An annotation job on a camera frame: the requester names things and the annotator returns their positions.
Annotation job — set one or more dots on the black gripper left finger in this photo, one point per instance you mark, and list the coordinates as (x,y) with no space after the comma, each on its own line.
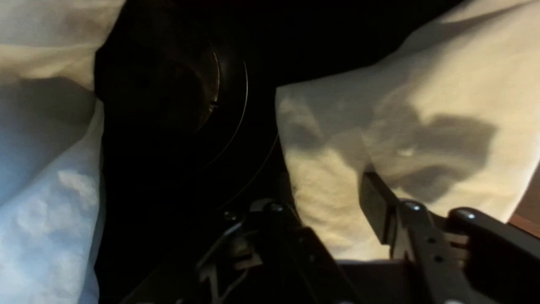
(270,247)

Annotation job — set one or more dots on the white cloth towel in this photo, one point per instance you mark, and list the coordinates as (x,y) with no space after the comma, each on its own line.
(348,158)
(44,197)

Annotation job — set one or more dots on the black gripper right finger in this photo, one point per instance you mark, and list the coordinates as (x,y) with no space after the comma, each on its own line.
(419,237)

